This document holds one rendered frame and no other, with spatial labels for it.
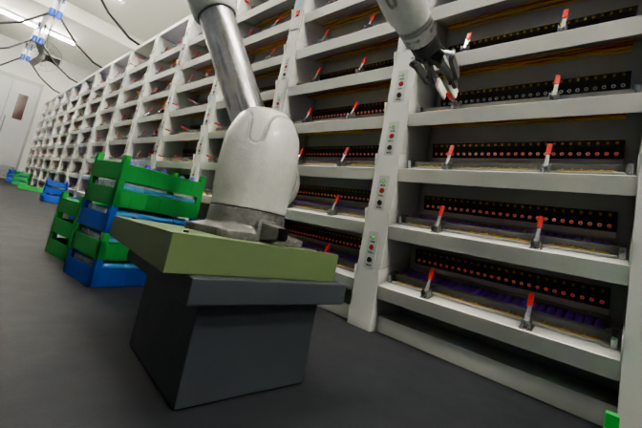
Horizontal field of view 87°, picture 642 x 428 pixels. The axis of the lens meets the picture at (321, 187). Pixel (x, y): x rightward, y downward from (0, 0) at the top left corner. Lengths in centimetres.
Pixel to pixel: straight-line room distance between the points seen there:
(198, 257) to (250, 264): 9
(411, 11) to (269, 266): 65
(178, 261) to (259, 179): 22
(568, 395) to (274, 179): 84
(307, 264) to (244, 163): 22
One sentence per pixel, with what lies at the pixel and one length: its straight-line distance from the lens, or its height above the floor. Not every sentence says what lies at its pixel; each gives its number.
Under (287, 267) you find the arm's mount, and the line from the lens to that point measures 61.
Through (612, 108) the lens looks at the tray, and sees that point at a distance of 110.
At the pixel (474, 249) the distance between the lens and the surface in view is 106.
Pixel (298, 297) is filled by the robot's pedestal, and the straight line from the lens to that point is 62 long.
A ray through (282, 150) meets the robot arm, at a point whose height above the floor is 43.
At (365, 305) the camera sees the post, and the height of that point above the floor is 8.
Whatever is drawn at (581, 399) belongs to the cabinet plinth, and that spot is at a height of 4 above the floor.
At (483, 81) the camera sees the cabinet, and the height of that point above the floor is 94.
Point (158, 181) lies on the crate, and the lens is 123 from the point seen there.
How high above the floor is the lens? 30
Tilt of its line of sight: 7 degrees up
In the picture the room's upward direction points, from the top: 11 degrees clockwise
